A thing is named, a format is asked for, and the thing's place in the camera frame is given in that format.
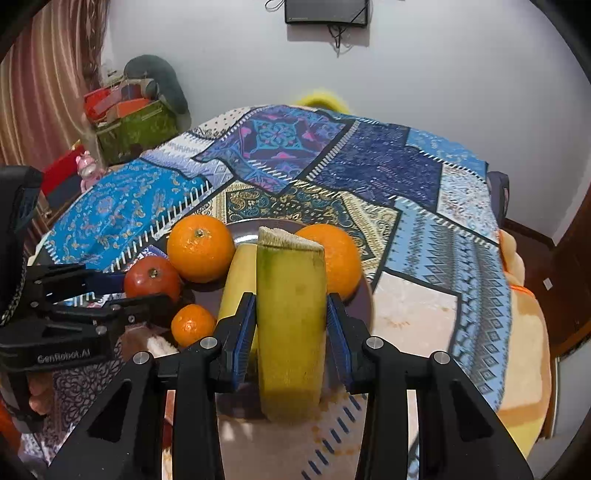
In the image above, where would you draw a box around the green storage box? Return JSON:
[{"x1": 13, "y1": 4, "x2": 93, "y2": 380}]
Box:
[{"x1": 95, "y1": 99, "x2": 181, "y2": 167}]

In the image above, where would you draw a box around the black cable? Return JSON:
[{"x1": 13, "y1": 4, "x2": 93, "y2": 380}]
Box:
[{"x1": 327, "y1": 23, "x2": 370, "y2": 58}]

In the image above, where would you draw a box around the yellow banana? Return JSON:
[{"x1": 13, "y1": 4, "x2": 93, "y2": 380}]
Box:
[{"x1": 217, "y1": 244, "x2": 259, "y2": 365}]

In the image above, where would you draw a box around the small mandarin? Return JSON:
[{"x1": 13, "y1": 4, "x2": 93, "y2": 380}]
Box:
[{"x1": 171, "y1": 304, "x2": 218, "y2": 349}]

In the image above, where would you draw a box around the person's left hand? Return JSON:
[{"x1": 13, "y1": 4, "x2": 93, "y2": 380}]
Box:
[{"x1": 28, "y1": 371, "x2": 58, "y2": 416}]

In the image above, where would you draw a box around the wooden door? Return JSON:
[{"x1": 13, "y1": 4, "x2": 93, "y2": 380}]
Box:
[{"x1": 501, "y1": 180, "x2": 591, "y2": 365}]

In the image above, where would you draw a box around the large orange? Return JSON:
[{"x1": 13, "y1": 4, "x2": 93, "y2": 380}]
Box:
[
  {"x1": 294, "y1": 224, "x2": 363, "y2": 301},
  {"x1": 166, "y1": 215, "x2": 236, "y2": 284}
]

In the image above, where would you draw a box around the pink toy figure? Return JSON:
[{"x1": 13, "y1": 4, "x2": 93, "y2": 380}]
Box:
[{"x1": 76, "y1": 150, "x2": 105, "y2": 192}]

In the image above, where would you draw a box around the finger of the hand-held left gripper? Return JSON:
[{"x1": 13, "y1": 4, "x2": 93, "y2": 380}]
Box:
[
  {"x1": 34, "y1": 294, "x2": 174, "y2": 334},
  {"x1": 27, "y1": 264, "x2": 128, "y2": 302}
]

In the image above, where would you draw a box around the orange fleece blanket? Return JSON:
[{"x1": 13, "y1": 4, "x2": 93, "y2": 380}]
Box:
[{"x1": 496, "y1": 228, "x2": 556, "y2": 444}]

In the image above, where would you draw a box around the red cardboard box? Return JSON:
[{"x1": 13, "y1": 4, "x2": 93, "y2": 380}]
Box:
[{"x1": 83, "y1": 88, "x2": 123, "y2": 121}]

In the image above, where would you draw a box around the dark purple plate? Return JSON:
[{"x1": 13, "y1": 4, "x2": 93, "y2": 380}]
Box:
[{"x1": 175, "y1": 219, "x2": 375, "y2": 421}]

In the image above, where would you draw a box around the yellow plush object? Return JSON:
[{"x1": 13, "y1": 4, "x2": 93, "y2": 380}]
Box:
[{"x1": 295, "y1": 89, "x2": 352, "y2": 112}]

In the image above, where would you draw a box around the blue patchwork blanket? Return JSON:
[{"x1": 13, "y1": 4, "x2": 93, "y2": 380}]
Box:
[{"x1": 21, "y1": 104, "x2": 513, "y2": 480}]

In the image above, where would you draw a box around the striped brown curtain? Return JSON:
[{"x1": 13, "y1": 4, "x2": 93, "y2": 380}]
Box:
[{"x1": 0, "y1": 0, "x2": 112, "y2": 178}]

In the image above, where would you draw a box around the red bag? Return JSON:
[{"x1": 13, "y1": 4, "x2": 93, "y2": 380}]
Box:
[{"x1": 41, "y1": 144, "x2": 86, "y2": 200}]

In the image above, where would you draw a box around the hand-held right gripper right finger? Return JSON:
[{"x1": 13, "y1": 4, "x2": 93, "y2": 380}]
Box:
[{"x1": 325, "y1": 292, "x2": 534, "y2": 480}]

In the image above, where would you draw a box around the black wall-mounted device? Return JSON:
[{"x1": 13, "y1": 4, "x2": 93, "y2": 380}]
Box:
[{"x1": 284, "y1": 0, "x2": 370, "y2": 25}]

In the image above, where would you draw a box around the red tomato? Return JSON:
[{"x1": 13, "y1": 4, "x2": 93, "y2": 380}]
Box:
[{"x1": 123, "y1": 256, "x2": 182, "y2": 304}]

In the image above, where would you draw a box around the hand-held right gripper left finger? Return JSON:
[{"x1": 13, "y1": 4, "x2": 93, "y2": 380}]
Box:
[{"x1": 46, "y1": 292, "x2": 257, "y2": 480}]

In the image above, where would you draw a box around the green-yellow banana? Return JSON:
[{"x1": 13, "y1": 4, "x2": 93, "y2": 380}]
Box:
[{"x1": 256, "y1": 226, "x2": 328, "y2": 424}]

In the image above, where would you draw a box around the grey plush pillow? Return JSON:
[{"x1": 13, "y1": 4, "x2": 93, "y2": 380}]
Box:
[{"x1": 124, "y1": 54, "x2": 191, "y2": 117}]

